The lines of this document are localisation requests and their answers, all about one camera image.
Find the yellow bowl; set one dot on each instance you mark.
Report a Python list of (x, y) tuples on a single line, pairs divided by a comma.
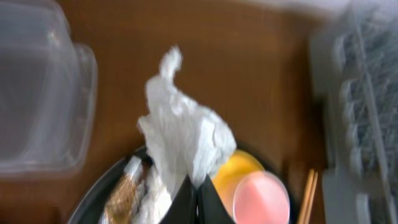
[(239, 165)]

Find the white napkin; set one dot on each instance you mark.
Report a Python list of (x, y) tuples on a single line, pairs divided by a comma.
[(184, 138), (156, 200)]

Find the pink cup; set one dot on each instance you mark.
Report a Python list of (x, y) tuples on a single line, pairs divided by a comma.
[(261, 198)]

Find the clear plastic bin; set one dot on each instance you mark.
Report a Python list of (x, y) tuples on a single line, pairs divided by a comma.
[(48, 92)]

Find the round black tray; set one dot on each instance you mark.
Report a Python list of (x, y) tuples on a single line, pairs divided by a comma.
[(91, 205)]

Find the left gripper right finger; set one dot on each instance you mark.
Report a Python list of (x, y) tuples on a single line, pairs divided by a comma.
[(210, 207)]

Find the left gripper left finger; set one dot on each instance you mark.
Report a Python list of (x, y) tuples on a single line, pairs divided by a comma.
[(183, 209)]

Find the gold snack wrapper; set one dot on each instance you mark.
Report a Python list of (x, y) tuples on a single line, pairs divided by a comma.
[(119, 207)]

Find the grey dishwasher rack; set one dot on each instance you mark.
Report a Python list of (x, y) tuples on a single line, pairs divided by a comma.
[(354, 75)]

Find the wooden chopstick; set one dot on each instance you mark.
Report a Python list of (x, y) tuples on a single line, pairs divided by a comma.
[(306, 199), (311, 199)]

